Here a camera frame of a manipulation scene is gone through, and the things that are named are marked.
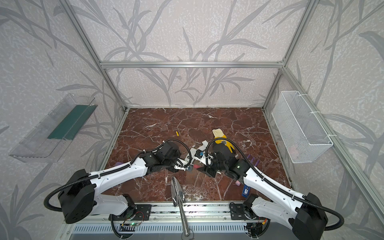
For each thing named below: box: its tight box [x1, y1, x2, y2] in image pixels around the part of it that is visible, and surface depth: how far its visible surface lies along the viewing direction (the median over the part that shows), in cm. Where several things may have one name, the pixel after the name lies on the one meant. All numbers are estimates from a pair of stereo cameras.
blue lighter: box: [242, 184, 251, 198], surface depth 79 cm
